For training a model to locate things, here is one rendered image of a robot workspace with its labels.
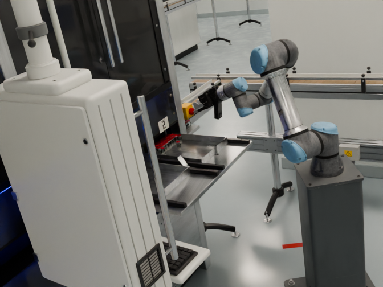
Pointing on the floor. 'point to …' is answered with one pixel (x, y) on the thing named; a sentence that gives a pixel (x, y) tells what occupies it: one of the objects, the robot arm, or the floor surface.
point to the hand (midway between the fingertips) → (196, 111)
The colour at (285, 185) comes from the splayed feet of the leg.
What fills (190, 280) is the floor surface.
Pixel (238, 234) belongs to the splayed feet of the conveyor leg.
